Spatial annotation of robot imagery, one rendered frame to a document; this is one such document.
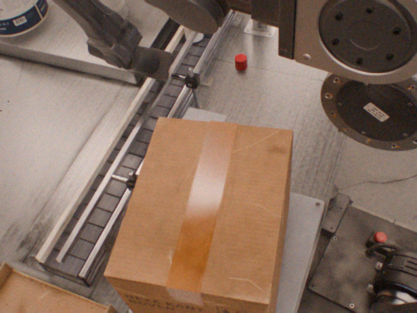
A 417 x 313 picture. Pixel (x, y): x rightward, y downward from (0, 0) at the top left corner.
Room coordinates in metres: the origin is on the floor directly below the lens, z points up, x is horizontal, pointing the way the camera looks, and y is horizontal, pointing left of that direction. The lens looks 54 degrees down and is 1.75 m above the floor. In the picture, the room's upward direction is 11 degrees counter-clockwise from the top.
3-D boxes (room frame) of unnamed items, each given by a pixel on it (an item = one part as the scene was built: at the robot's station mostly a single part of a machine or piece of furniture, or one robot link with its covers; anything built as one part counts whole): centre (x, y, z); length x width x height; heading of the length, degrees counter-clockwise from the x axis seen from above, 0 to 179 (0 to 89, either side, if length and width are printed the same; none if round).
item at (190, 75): (0.81, 0.02, 0.91); 0.07 x 0.03 x 0.16; 59
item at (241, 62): (0.95, -0.14, 0.85); 0.03 x 0.03 x 0.03
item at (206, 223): (0.38, 0.02, 0.99); 0.30 x 0.24 x 0.27; 159
